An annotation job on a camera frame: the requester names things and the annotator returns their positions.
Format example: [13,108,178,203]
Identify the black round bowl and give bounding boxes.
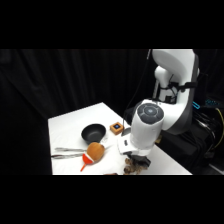
[80,123,107,145]

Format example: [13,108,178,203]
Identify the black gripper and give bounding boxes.
[127,153,152,168]

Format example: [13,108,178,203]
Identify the orange wooden block blue pattern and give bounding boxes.
[109,121,125,136]

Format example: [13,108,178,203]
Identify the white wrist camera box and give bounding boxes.
[116,127,133,156]

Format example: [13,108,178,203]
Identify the yellow cable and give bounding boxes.
[211,107,224,152]

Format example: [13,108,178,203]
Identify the black curtain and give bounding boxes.
[0,49,224,175]

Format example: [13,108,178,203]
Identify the metal kitchen tongs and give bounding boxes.
[50,146,87,160]

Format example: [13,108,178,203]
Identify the orange round plush toy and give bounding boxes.
[79,141,107,173]

